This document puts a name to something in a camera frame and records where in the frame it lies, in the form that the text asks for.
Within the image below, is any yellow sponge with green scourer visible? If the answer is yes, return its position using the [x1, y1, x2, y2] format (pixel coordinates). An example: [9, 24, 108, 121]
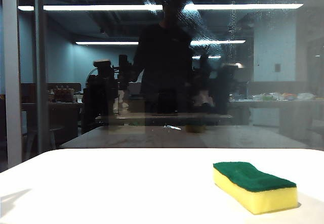
[212, 161, 298, 215]

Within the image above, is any large glass window pane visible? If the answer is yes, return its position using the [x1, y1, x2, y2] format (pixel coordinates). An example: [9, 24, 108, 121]
[20, 0, 324, 150]

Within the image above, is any grey vertical pillar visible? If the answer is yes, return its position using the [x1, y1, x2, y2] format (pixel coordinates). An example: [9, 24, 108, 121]
[34, 0, 49, 154]

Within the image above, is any white window frame post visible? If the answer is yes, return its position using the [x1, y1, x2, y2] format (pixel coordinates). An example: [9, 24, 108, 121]
[2, 0, 23, 169]

